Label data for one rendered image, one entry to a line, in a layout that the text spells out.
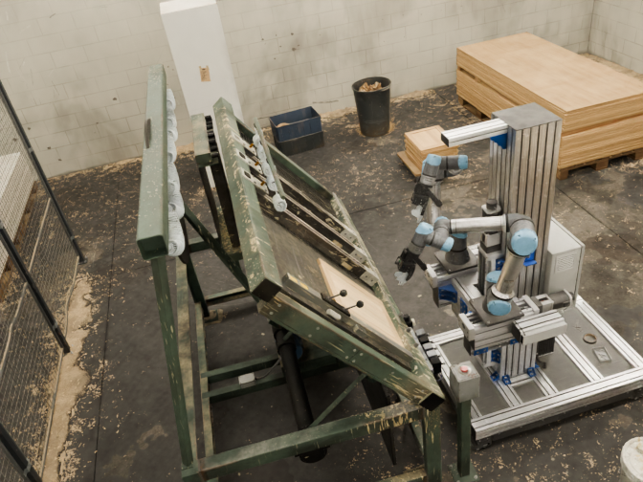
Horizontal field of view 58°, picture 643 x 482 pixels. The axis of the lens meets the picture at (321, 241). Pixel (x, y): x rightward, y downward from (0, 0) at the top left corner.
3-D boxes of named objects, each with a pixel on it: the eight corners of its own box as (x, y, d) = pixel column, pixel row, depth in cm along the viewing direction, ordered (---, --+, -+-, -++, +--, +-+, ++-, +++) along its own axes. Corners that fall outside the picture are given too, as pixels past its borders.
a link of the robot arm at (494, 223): (532, 205, 286) (432, 212, 299) (535, 217, 277) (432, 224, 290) (532, 224, 292) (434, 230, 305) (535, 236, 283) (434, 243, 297)
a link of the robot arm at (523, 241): (505, 301, 311) (539, 220, 278) (507, 321, 299) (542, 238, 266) (483, 297, 312) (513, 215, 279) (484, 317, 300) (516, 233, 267)
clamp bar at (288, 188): (351, 245, 414) (374, 222, 408) (222, 149, 353) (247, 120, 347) (347, 237, 423) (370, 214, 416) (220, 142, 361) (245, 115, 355)
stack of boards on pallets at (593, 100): (645, 158, 622) (659, 89, 577) (557, 182, 608) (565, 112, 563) (523, 87, 821) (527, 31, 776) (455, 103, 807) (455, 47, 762)
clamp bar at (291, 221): (372, 288, 372) (399, 263, 366) (230, 188, 311) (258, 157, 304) (367, 279, 380) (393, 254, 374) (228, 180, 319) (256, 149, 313)
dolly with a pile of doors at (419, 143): (459, 174, 648) (459, 142, 624) (415, 186, 641) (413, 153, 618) (436, 152, 697) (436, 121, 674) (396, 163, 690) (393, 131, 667)
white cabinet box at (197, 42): (256, 177, 709) (216, 3, 591) (210, 187, 701) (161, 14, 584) (249, 156, 758) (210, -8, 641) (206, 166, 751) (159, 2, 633)
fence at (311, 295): (409, 362, 318) (413, 358, 317) (283, 284, 268) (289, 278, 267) (406, 357, 322) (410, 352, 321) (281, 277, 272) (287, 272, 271)
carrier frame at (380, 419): (442, 488, 349) (440, 399, 301) (218, 556, 334) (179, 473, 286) (347, 275, 527) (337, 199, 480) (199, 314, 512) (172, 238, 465)
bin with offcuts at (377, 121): (400, 133, 754) (397, 85, 717) (363, 142, 747) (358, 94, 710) (387, 119, 795) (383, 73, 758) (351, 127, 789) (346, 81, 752)
